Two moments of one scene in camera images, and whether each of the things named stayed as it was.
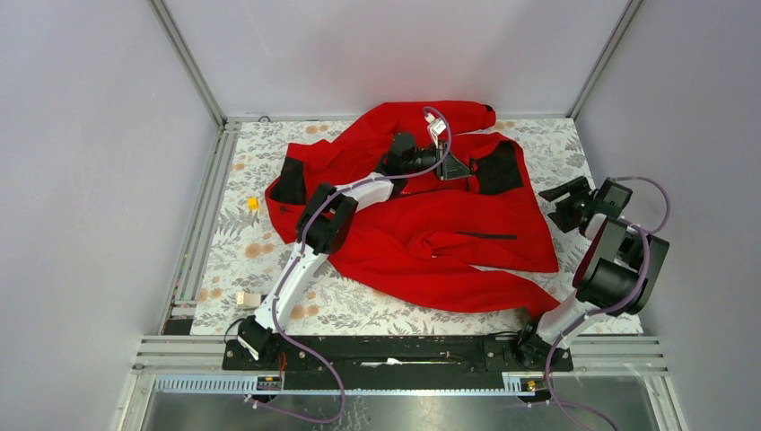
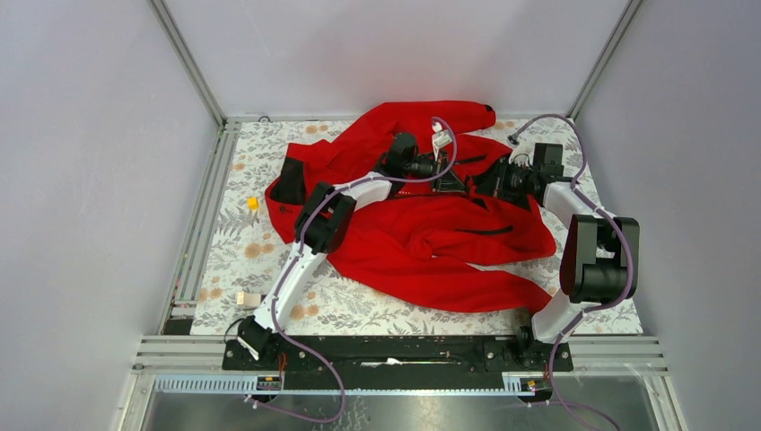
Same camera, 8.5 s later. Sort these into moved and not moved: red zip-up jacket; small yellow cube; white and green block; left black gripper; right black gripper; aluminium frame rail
Moved: right black gripper; left black gripper
Not moved: white and green block; aluminium frame rail; red zip-up jacket; small yellow cube
